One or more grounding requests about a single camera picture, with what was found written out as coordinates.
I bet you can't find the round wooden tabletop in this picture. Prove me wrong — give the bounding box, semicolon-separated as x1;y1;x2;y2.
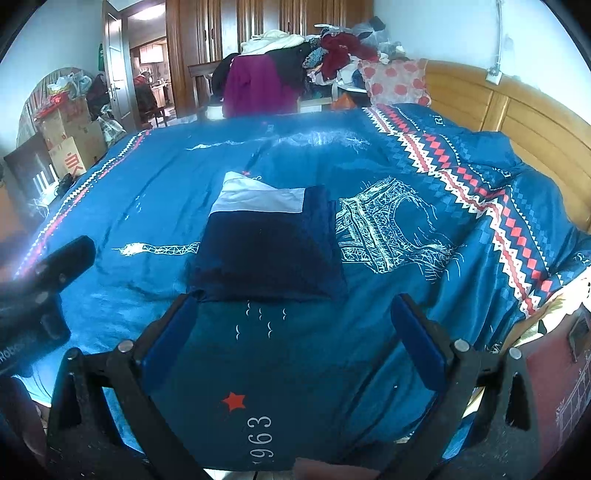
16;67;100;149

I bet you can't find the white plastic bag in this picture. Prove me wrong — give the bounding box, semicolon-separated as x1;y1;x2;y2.
47;71;94;101

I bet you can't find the wooden door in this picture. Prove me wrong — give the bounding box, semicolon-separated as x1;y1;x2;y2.
102;0;140;133

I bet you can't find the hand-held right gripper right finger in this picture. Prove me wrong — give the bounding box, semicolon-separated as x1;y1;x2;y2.
379;293;539;480

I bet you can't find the red dotted pillow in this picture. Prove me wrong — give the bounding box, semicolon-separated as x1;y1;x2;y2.
358;58;432;109

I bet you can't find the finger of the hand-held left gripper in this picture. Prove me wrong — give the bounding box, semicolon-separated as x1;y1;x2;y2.
15;235;98;297

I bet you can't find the wall cable conduit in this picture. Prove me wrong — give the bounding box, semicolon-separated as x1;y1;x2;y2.
494;0;505;70

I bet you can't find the wooden chair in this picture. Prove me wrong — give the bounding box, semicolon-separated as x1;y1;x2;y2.
187;60;225;118

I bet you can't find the wooden wardrobe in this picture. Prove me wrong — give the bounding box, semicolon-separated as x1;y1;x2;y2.
165;0;376;118

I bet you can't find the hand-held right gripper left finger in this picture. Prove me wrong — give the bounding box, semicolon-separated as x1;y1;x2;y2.
46;293;208;480

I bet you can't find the blue printed bed blanket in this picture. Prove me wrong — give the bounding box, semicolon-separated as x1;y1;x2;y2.
14;104;591;472

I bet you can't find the small cardboard box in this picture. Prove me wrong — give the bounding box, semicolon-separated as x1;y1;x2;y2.
36;99;92;140

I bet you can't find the large cardboard box red print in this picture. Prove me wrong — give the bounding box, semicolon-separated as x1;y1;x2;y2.
46;121;110;180

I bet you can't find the magenta garment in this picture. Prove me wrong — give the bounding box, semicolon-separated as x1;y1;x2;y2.
223;54;302;118

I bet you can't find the wooden headboard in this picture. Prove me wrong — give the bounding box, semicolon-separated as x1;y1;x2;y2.
422;60;591;232

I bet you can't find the pile of mixed clothes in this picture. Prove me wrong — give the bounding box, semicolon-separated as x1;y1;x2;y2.
210;16;409;102

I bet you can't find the black bag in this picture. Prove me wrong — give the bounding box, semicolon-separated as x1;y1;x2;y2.
87;74;112;117

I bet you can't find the dark red garment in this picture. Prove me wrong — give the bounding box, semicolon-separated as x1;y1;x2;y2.
320;32;380;83

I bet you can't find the red printed cloth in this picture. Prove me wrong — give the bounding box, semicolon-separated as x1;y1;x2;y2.
519;305;591;480

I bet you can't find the dark framed panel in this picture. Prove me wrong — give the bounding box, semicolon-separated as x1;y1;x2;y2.
4;134;62;219

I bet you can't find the dark blue garment white trim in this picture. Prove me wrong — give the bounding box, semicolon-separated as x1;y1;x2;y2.
187;171;349;303

